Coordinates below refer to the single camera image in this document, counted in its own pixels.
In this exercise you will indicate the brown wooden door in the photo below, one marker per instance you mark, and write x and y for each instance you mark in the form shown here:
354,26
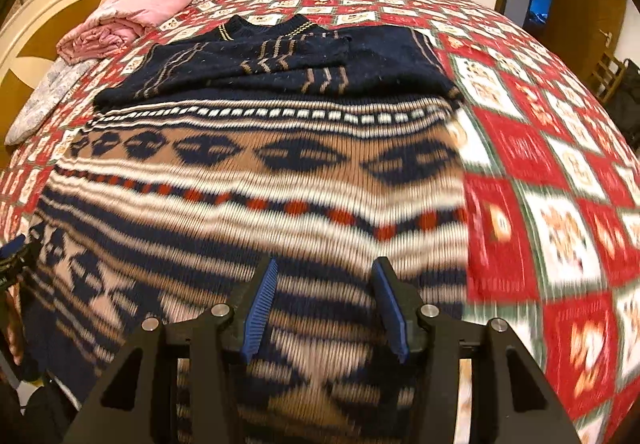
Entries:
585,23

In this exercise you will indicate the wooden chair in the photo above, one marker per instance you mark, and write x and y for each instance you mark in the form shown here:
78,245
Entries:
607,78

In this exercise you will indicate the folded pink quilt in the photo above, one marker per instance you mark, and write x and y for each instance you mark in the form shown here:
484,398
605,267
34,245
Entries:
125,8

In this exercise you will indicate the navy patterned knit sweater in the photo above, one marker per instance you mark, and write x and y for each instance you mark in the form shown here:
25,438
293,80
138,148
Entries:
250,204

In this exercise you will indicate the black bag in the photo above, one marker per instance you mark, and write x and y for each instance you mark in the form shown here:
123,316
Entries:
627,108

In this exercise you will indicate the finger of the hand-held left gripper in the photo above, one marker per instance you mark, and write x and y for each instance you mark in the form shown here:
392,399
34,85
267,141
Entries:
15,254

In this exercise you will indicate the red checked printed blanket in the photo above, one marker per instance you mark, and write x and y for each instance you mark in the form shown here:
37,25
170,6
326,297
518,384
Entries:
550,173

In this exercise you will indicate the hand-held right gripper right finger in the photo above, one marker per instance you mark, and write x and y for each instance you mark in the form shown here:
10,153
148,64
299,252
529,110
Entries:
390,309

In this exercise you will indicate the cream and brown headboard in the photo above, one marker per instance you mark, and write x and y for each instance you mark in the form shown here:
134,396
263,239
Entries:
45,8

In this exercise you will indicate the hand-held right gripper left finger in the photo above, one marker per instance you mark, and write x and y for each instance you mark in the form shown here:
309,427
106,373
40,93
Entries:
260,309

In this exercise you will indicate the grey floral pillow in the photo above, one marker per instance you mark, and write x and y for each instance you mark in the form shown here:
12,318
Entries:
45,98

